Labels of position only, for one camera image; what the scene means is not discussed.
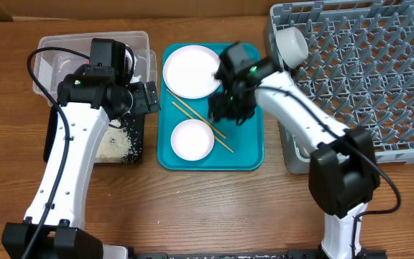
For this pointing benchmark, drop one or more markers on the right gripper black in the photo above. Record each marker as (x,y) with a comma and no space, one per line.
(228,106)

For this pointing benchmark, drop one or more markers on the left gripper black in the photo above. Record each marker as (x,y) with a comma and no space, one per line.
(139,88)

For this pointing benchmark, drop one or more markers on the white tissue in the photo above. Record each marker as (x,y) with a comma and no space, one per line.
(135,72)

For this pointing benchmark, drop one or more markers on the pink bowl with rice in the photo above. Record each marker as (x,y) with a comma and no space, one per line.
(192,140)

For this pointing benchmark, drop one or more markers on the grey-green bowl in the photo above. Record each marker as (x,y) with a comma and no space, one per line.
(291,46)

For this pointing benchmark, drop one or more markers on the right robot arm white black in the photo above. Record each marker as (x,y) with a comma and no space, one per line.
(342,172)

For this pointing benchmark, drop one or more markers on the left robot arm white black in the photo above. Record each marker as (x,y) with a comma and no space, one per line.
(98,92)

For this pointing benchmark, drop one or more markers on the grey dishwasher rack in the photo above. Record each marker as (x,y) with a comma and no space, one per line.
(360,66)

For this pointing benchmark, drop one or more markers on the black tray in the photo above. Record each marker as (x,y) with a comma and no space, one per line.
(85,134)

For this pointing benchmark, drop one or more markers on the wooden chopstick upper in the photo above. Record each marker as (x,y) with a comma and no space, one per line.
(197,114)

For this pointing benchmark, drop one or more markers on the teal plastic tray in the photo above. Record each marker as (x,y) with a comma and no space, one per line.
(242,150)

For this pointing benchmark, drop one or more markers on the large pink plate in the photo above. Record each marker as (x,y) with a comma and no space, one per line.
(189,71)

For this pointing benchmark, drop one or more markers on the spilled rice pile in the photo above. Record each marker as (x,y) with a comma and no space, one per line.
(121,143)

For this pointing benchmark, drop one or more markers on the clear plastic bin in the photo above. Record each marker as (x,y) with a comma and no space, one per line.
(51,67)

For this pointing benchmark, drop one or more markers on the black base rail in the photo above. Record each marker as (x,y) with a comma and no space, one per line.
(257,254)

